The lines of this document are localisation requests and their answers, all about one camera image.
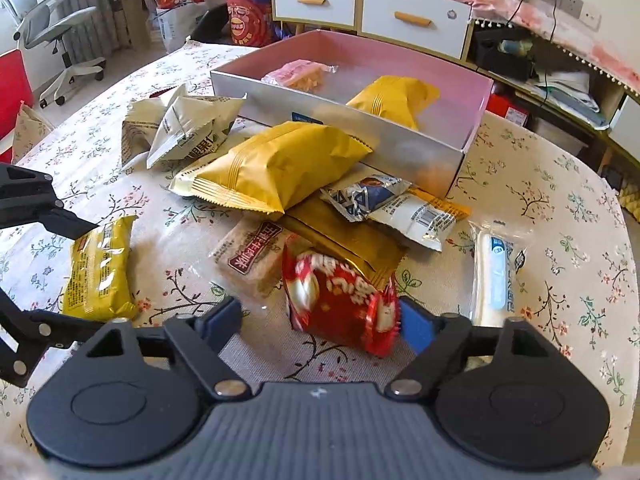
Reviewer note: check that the gold snack packet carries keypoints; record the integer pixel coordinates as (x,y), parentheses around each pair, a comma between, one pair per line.
(345,245)

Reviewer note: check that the large yellow snack packet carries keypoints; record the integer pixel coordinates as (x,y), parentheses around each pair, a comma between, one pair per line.
(280,165)
(395,100)

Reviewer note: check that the yellow egg tray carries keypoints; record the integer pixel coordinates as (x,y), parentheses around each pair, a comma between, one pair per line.
(630,205)

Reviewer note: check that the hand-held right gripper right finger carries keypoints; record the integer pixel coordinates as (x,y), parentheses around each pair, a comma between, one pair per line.
(415,322)

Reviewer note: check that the clear brown label cracker packet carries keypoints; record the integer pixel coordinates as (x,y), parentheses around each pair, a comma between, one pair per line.
(250,265)

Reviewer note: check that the black chair back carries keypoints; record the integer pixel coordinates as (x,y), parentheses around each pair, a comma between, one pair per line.
(212,22)

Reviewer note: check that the pink snack packet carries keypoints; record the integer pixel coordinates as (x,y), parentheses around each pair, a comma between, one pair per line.
(300,77)

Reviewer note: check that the orange and white snack packet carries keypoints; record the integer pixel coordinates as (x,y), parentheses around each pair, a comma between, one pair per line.
(425,220)

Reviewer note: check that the red gift bag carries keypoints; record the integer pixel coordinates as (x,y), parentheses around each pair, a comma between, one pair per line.
(247,20)

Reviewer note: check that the clear white bread packet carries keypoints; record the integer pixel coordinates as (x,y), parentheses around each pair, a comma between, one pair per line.
(492,275)

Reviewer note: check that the pink and silver cardboard box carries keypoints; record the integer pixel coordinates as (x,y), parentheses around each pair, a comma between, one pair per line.
(405,147)

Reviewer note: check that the grey office chair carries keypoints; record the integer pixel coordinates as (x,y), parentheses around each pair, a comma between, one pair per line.
(55,25)

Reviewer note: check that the red chair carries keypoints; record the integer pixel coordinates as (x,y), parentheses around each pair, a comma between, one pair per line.
(12,90)

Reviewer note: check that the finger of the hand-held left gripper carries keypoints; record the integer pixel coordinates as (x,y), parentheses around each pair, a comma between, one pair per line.
(60,327)
(55,217)

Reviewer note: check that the red snack packet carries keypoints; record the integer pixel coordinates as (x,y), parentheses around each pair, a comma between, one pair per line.
(340,305)

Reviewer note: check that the wooden tv cabinet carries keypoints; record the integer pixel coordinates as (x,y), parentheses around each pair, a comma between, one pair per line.
(610,102)

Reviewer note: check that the pile of papers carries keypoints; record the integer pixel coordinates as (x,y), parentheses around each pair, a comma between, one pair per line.
(570,95)

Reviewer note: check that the pink cloth with pompom trim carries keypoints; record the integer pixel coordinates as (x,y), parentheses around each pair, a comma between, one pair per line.
(540,20)

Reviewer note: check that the white and red shopping bag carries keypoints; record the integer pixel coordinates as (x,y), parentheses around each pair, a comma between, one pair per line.
(175,15)

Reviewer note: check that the clear candy wrapper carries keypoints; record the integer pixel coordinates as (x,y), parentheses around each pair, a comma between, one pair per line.
(360,200)

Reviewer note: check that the red flat box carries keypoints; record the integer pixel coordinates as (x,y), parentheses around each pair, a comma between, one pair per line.
(507,110)

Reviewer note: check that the small yellow snack packet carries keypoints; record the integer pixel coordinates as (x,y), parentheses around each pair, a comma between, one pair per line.
(100,270)

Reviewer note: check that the beige snack packet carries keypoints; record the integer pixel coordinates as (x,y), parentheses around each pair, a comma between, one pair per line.
(195,125)
(134,132)

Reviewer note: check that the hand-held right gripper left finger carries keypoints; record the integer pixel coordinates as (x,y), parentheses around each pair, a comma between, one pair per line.
(227,312)

